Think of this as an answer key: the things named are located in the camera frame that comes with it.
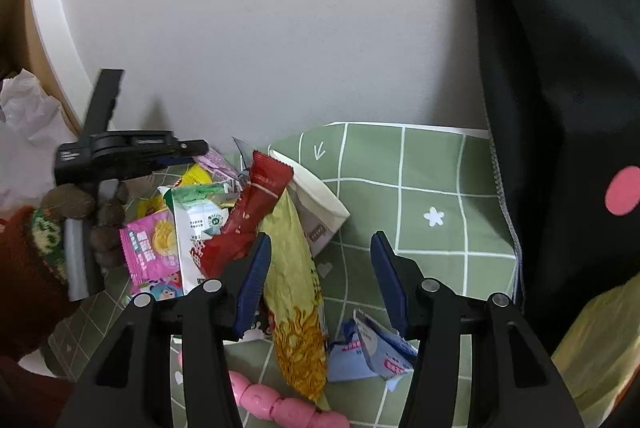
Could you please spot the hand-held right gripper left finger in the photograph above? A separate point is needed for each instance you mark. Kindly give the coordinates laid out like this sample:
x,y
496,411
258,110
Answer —
x,y
255,278

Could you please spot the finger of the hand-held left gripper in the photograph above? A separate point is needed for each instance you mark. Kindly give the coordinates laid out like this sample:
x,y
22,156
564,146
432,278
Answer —
x,y
190,147
165,165

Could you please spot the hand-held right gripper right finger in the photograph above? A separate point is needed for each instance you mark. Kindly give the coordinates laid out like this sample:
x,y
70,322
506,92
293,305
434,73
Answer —
x,y
391,288

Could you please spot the gold snack wrapper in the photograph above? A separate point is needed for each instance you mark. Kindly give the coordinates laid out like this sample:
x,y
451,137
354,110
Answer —
x,y
295,308

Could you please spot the pink chip packet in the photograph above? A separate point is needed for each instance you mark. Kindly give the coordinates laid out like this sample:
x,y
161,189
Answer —
x,y
150,248

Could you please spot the person's left hand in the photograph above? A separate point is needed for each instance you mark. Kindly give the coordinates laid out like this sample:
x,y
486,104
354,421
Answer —
x,y
70,203

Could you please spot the purple snack packet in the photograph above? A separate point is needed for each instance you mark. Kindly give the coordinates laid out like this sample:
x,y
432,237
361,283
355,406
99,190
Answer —
x,y
215,160

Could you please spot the yellow snack packet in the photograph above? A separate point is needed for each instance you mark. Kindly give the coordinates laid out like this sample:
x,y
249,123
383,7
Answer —
x,y
197,175

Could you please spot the green checked cloth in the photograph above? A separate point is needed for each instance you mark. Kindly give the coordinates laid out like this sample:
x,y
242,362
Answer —
x,y
440,258

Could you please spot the green and white packet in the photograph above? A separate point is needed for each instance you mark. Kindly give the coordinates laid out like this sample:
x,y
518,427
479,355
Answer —
x,y
195,218

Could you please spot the red snack wrapper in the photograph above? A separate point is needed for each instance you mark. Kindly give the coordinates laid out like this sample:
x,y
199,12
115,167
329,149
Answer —
x,y
245,213

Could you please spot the light blue tissue packet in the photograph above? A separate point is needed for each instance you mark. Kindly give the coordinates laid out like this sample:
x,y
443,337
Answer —
x,y
350,358

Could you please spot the white paper cup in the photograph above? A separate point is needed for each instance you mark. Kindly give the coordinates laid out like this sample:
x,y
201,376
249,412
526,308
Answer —
x,y
315,203

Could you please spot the white plastic bag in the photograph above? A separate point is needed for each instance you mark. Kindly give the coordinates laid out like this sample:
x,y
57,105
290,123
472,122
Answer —
x,y
25,112

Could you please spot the pink plastic toy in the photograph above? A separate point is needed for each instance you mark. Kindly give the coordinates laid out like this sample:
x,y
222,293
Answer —
x,y
280,403

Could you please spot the yellow-green cloth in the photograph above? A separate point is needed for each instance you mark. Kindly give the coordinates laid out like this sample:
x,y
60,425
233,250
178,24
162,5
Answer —
x,y
600,348

